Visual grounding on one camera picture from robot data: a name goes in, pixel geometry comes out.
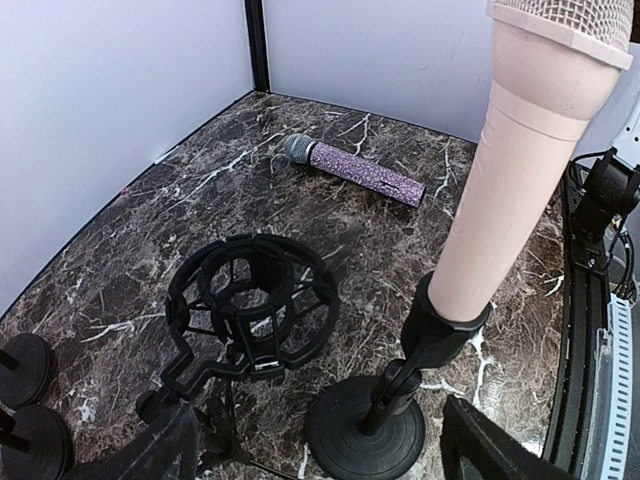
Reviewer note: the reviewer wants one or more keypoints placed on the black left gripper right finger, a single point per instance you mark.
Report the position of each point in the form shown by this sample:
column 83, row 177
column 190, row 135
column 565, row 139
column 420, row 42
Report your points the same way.
column 468, row 434

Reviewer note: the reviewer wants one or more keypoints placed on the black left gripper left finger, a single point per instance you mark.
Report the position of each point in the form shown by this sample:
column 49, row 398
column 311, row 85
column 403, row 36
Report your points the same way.
column 166, row 449

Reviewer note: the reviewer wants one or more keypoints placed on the black tripod mic stand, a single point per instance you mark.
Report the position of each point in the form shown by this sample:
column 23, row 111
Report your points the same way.
column 245, row 309

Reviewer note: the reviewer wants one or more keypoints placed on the purple rhinestone microphone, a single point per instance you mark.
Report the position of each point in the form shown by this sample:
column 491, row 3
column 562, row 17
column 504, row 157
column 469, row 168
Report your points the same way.
column 303, row 150

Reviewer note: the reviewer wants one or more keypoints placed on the beige microphone round head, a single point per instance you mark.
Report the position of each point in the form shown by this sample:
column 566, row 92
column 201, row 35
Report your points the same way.
column 554, row 65

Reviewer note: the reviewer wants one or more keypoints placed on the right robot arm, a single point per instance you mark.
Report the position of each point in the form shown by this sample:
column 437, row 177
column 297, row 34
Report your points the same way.
column 612, row 186

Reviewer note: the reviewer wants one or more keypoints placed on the round-base stand of tall beige mic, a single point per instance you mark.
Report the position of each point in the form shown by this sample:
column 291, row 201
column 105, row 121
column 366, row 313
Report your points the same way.
column 37, row 446

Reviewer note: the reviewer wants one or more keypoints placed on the black stand with textured grip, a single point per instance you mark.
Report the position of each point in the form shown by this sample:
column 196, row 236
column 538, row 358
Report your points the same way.
column 27, row 369

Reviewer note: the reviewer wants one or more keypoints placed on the white slotted cable duct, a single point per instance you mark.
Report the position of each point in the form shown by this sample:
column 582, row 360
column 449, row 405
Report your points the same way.
column 615, row 385

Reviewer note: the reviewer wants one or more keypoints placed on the black front rail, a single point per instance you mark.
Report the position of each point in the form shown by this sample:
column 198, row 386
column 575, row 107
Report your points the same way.
column 579, row 417

